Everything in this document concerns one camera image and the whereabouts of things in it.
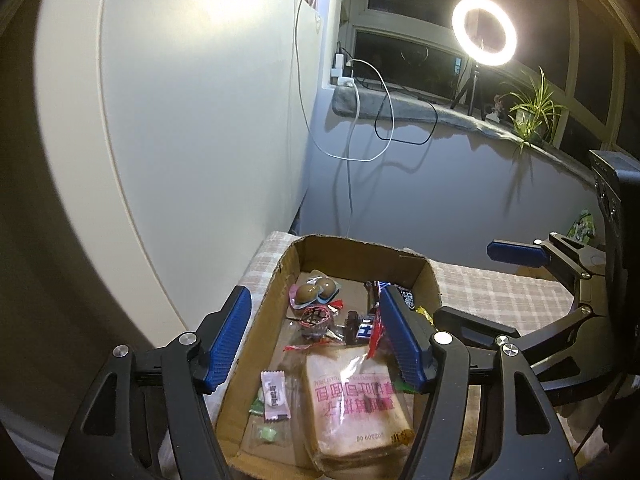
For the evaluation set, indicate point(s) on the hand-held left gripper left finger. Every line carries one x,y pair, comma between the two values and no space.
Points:
230,340

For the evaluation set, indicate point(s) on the pink egg toy packet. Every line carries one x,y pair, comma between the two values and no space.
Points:
312,290

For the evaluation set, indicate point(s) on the potted spider plant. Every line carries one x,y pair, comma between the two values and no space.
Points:
532,115

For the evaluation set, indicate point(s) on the sliced bread bag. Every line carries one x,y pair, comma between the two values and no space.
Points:
355,410

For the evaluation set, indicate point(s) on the grey windowsill cloth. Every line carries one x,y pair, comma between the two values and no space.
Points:
450,117

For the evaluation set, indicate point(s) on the window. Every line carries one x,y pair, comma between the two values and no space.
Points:
410,10

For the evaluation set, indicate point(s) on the green snack bag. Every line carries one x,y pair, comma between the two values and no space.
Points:
582,227

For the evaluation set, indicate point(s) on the plaid tablecloth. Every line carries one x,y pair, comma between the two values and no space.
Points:
500,295

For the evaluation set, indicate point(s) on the white power strip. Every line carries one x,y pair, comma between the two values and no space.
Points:
342,67

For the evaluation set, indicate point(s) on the white pink candy packet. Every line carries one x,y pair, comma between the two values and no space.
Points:
275,395

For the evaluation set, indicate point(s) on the green square candy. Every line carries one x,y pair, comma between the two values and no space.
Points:
255,406

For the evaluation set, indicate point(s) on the white cabinet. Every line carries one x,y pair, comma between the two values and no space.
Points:
175,135

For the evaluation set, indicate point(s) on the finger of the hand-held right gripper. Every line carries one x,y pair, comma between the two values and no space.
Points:
517,252
475,326

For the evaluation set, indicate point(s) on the black tripod stand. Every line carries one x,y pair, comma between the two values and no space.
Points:
471,92

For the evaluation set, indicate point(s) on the small yellow snack packet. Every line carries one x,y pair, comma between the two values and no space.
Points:
424,314

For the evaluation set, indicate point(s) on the brown cardboard box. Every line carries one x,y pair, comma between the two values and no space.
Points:
260,320

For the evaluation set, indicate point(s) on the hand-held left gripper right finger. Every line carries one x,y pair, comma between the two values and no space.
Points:
405,340

